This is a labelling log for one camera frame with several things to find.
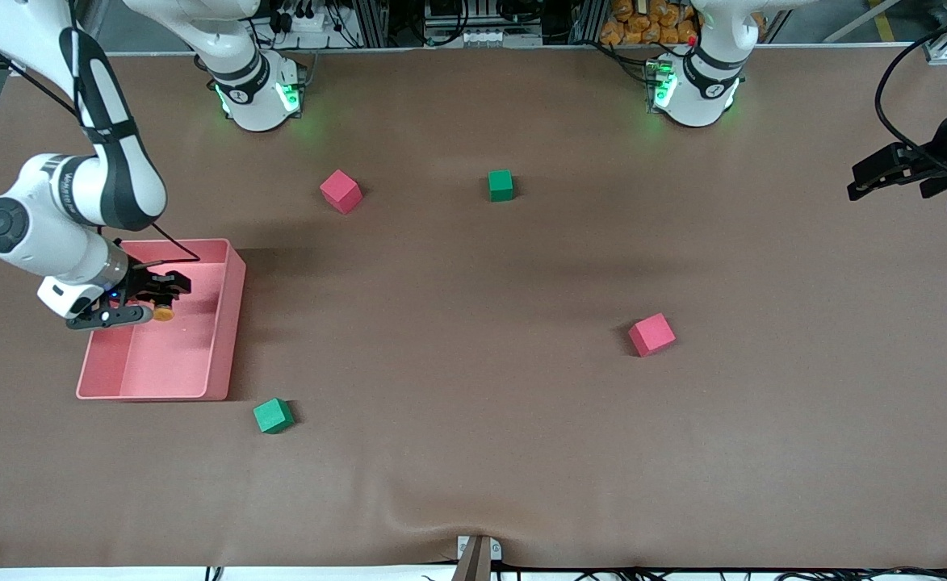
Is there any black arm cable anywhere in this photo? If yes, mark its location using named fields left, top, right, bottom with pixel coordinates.
left=0, top=8, right=201, bottom=271
left=875, top=15, right=947, bottom=154

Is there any black base cable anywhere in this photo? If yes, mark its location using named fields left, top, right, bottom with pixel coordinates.
left=589, top=40, right=653, bottom=86

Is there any white power strip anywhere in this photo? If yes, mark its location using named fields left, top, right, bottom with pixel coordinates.
left=267, top=0, right=338, bottom=33

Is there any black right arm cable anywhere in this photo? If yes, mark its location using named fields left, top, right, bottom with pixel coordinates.
left=0, top=8, right=201, bottom=271

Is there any pink plastic tray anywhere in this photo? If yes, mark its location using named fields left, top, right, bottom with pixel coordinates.
left=76, top=238, right=247, bottom=402

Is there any white connector row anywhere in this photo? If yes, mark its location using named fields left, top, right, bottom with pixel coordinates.
left=425, top=28, right=543, bottom=48

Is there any aluminium frame post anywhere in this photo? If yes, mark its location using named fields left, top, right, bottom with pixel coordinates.
left=570, top=0, right=607, bottom=45
left=356, top=0, right=389, bottom=48

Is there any black electronics box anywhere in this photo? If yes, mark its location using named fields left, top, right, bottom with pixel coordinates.
left=425, top=0, right=547, bottom=31

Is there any grey camera post bracket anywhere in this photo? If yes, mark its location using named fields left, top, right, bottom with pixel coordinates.
left=451, top=534, right=503, bottom=581

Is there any pink foam cube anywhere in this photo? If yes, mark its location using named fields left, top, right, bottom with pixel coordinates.
left=628, top=313, right=677, bottom=357
left=319, top=169, right=363, bottom=215

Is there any pile of orange objects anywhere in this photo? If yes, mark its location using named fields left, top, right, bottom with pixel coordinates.
left=600, top=0, right=700, bottom=46

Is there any brown table cloth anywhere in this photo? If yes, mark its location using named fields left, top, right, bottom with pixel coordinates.
left=0, top=44, right=947, bottom=570

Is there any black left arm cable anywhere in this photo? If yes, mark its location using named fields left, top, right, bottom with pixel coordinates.
left=875, top=15, right=947, bottom=154

